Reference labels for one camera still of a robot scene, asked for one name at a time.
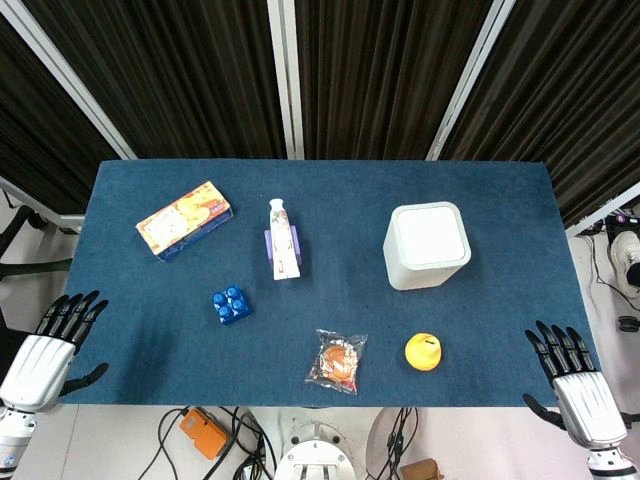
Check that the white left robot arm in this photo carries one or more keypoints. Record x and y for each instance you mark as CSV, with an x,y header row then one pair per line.
x,y
15,440

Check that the blue table cloth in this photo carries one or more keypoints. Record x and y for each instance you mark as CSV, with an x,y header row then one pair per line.
x,y
325,310

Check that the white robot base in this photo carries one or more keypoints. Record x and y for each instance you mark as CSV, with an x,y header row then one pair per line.
x,y
315,457

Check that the grey round disc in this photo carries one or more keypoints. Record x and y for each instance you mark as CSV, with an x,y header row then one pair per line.
x,y
380,445

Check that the black pleated curtain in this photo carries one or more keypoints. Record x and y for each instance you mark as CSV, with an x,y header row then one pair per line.
x,y
570,100
380,75
175,75
45,130

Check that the white square container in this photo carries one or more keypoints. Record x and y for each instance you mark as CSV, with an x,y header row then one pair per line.
x,y
415,277

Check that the brown cardboard piece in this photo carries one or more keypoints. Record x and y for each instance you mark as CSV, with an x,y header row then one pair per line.
x,y
421,471

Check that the orange blue cracker box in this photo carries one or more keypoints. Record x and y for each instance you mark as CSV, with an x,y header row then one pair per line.
x,y
182,222

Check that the white frame rail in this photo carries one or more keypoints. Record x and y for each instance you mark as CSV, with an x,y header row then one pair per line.
x,y
602,210
42,205

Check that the orange box device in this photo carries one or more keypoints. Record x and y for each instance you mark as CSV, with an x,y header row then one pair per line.
x,y
202,434

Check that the white sneaker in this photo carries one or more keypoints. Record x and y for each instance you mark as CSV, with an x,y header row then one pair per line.
x,y
626,260

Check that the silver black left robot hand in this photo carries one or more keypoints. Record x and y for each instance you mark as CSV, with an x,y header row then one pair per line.
x,y
37,367

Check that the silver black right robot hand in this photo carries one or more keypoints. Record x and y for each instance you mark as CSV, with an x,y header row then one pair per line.
x,y
587,405

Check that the bread in clear wrapper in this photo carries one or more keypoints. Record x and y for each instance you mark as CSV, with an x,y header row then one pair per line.
x,y
336,362

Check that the purple foam block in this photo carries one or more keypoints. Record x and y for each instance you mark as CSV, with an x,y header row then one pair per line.
x,y
298,247

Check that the white frame post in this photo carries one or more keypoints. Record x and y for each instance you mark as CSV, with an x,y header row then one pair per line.
x,y
65,75
286,80
470,80

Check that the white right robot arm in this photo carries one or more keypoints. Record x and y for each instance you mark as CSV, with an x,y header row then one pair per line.
x,y
610,462

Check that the black device with purple label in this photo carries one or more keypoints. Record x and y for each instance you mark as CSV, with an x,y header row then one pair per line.
x,y
622,221

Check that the blue studded building block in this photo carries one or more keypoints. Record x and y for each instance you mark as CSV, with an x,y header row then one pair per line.
x,y
231,306

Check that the yellow plush toy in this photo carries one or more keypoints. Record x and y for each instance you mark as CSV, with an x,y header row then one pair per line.
x,y
424,354

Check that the white floral toothpaste tube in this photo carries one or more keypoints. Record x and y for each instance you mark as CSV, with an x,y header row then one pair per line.
x,y
282,240

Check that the white plastic lid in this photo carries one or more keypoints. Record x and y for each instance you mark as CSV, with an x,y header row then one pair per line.
x,y
430,235

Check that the small black clip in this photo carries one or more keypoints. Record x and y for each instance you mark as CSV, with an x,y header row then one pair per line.
x,y
626,323

